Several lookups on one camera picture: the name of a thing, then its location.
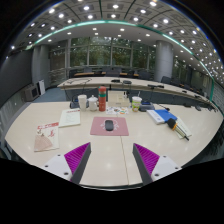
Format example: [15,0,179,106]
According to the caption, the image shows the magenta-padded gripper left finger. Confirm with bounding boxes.
[39,142,92,185]

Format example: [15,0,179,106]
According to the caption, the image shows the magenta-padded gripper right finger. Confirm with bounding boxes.
[132,143,183,186]

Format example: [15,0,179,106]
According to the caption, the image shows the black computer mouse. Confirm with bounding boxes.
[104,119,114,132]

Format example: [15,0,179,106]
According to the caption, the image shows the pink printed mouse pad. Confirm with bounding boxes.
[89,116,130,137]

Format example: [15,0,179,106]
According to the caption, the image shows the red and white magazine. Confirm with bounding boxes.
[33,121,60,153]

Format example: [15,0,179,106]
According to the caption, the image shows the white printed paper sheet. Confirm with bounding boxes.
[58,107,82,128]

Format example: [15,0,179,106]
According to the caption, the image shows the blue and white book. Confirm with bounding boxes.
[146,108,178,125]

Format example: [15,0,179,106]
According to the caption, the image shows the black desktop device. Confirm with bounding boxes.
[138,102,156,112]

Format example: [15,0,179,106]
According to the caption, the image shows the stack of white paper cups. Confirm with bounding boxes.
[77,94,88,112]

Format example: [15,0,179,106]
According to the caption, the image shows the green printed cup with straw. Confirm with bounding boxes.
[131,95,143,113]

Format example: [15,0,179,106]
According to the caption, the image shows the white lidded mug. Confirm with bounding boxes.
[87,94,99,112]

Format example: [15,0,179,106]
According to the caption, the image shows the colourful sticker sheet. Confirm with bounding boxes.
[105,106,130,116]

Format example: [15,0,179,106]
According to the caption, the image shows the white boxy appliance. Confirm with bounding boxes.
[22,83,40,102]

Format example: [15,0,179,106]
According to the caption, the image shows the red thermos bottle green band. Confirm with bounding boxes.
[98,85,108,112]

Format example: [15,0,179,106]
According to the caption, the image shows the white flat panel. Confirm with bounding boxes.
[37,79,47,96]

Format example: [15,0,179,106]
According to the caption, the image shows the white desk organizer box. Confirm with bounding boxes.
[107,90,131,108]

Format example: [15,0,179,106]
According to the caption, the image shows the dark office chairs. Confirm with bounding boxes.
[68,68,214,101]

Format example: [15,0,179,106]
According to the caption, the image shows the curved conference table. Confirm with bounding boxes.
[57,76,218,111]

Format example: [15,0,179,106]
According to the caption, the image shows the ceiling lights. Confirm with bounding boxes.
[9,0,224,84]

